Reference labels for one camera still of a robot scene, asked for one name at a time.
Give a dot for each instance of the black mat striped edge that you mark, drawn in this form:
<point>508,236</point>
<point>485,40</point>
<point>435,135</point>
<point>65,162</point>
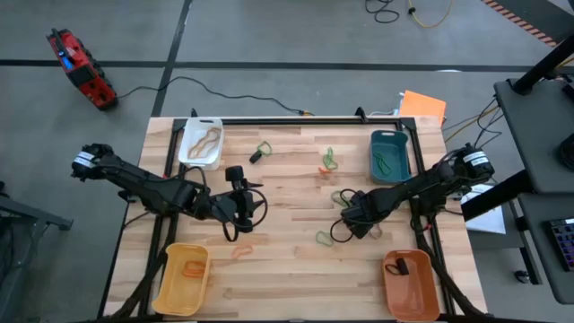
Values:
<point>538,13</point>

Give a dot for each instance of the black caster wheel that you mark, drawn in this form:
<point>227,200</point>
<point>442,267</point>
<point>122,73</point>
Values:
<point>522,276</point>

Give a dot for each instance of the grey metal stand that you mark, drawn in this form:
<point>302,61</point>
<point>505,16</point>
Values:
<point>36,217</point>

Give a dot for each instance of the black metal table frame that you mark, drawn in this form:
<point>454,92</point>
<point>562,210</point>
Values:
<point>314,121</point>

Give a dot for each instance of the white plastic basket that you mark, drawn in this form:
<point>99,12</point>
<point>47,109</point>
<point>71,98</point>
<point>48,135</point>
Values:
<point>199,165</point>

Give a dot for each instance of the black metal bar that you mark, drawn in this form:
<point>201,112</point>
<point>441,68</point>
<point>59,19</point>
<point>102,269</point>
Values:
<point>498,197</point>

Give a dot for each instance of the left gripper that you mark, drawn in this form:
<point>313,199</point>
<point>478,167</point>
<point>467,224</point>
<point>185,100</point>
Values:
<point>242,206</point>

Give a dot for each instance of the grey side desk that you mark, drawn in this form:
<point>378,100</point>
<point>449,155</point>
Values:
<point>538,134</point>

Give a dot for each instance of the green rubber band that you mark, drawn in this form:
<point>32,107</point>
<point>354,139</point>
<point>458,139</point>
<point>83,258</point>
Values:
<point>377,157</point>
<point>334,197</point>
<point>258,148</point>
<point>317,238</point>
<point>334,166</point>
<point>386,169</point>

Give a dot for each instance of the black round object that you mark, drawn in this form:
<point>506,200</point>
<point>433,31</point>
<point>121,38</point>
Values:
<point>568,152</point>

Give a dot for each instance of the orange paper sheet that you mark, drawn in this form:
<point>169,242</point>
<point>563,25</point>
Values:
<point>423,107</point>

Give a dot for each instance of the white paper sheet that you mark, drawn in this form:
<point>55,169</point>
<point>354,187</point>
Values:
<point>489,222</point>

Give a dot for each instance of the teal plastic basket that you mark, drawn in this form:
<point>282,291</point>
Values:
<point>397,152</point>

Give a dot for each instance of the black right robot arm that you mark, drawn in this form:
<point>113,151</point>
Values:
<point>426,188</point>

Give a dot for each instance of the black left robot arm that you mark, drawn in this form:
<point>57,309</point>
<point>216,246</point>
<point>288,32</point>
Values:
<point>134,179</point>

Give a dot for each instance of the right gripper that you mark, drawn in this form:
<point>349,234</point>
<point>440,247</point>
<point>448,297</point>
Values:
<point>359,215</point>

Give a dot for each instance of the orange plastic basket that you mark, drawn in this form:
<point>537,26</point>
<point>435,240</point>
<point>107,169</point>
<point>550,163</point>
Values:
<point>417,300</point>

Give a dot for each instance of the yellow plastic basket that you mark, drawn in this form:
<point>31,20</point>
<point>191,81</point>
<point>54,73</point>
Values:
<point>179,296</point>

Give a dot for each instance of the small orange rubber band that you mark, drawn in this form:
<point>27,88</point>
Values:
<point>323,170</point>

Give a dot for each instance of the black slanted pole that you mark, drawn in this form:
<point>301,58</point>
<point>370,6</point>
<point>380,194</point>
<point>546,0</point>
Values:
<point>545,67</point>

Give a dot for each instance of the keyboard with coloured keys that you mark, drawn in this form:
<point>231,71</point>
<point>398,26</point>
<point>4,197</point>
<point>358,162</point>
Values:
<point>565,244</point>

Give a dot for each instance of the wide black rubber band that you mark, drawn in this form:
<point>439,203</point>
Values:
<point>402,266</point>
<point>255,157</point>

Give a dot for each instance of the thin black rubber band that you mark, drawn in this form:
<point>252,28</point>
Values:
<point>386,269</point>

